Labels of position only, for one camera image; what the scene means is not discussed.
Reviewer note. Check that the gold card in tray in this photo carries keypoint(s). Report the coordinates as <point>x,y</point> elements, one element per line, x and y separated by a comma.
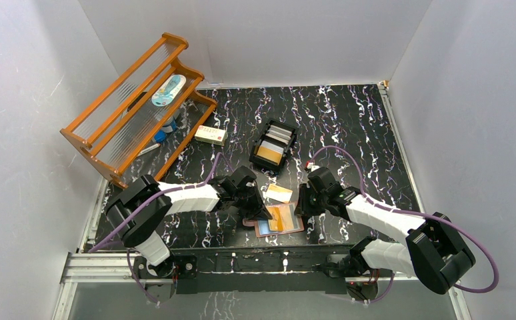
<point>269,154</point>

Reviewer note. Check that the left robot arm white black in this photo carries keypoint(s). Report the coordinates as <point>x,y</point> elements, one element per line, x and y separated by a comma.
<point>138,210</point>

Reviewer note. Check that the blue cap bottle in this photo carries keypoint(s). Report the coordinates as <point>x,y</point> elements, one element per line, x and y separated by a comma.
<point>169,127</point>

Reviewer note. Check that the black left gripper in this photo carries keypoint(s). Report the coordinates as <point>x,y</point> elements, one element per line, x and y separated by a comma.
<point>254,201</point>

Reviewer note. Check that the white pen under shelf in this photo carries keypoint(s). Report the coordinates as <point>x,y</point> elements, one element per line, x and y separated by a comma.
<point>149,149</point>

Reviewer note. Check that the gold VIP card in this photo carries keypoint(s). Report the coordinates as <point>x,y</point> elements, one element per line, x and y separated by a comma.
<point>275,222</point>
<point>278,193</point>

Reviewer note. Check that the gold credit card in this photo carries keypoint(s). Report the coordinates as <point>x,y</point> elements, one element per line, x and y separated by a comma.
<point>288,217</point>

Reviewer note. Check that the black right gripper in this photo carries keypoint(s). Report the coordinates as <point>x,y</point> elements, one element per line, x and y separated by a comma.
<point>304,207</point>

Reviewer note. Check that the grey white card stack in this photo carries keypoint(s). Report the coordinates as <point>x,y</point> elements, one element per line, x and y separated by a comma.
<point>279,134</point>

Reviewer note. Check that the orange wooden shelf rack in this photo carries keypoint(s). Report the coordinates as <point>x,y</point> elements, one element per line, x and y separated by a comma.
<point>122,121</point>

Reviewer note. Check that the white red small box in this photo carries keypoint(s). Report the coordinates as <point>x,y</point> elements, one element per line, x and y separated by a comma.
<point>211,135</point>

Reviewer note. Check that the white blue tube package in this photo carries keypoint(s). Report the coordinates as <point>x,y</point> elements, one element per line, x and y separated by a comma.
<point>169,90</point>

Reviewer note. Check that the black card tray box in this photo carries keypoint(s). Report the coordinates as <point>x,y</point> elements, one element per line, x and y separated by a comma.
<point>273,144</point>

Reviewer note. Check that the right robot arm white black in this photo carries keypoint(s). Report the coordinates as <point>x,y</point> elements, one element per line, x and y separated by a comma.
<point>427,248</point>

